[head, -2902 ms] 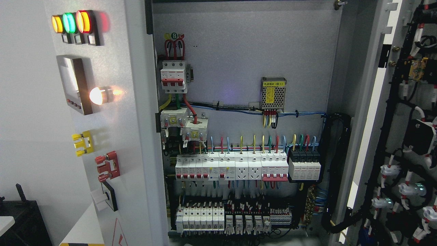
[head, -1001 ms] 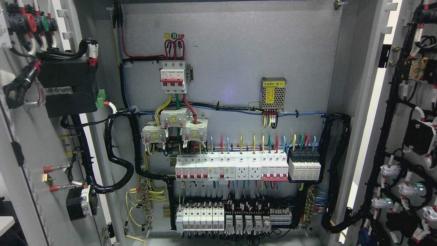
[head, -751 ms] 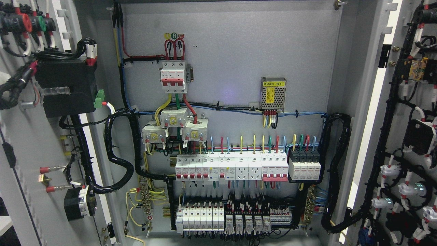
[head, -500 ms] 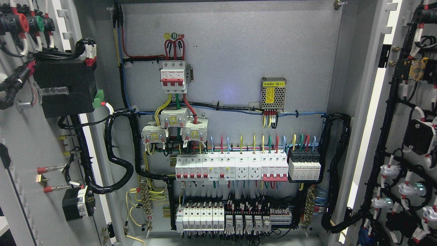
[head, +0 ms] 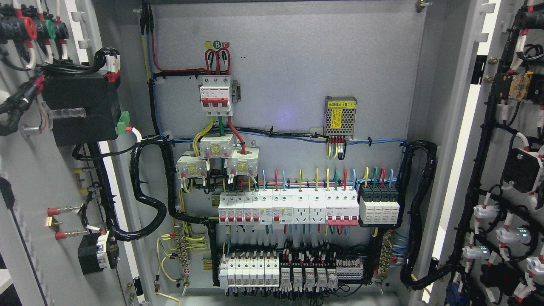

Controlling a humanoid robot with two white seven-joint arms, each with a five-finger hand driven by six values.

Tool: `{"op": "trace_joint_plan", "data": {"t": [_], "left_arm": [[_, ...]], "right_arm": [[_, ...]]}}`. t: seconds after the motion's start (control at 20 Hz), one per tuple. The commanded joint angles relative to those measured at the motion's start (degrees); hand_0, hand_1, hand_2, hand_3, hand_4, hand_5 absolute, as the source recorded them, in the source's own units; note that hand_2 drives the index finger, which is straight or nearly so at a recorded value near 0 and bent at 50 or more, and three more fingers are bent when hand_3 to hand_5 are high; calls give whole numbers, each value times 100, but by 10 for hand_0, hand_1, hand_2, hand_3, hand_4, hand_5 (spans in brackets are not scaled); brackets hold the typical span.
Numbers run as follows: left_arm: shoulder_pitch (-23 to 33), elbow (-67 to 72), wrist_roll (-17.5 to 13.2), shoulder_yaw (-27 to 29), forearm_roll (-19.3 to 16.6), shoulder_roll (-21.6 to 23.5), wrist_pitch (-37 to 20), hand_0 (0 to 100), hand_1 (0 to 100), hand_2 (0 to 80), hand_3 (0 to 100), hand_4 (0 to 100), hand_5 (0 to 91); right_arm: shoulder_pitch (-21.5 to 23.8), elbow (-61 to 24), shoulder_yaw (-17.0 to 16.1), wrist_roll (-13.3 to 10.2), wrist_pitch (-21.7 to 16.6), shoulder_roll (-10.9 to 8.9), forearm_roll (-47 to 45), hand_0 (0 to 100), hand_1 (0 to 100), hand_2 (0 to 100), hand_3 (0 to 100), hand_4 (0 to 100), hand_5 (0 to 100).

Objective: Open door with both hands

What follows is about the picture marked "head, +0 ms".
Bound white lower breaker row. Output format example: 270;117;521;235
219;250;281;291

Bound right black cable loom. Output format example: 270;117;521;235
397;140;439;291

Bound red main circuit breaker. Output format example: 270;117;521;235
199;75;241;117

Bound white current transformers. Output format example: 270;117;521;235
176;133;260;179

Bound black cable loom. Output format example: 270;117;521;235
87;135;219;287
397;140;439;291

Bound white rotary selector switch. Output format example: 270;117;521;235
78;231;119;275

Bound left black cable loom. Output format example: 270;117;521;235
87;135;219;287

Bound metal mesh power supply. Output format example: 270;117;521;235
324;96;357;137

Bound grey cabinet door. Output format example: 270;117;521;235
419;0;544;306
0;0;151;306

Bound black digital power meter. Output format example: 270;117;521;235
42;74;121;147

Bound white socket breaker row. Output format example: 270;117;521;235
218;189;327;225

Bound brass ground terminal bar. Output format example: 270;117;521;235
377;231;393;281

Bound black white surge protector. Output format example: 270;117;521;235
359;184;400;228

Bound red handle circuit breaker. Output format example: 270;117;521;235
325;190;359;226

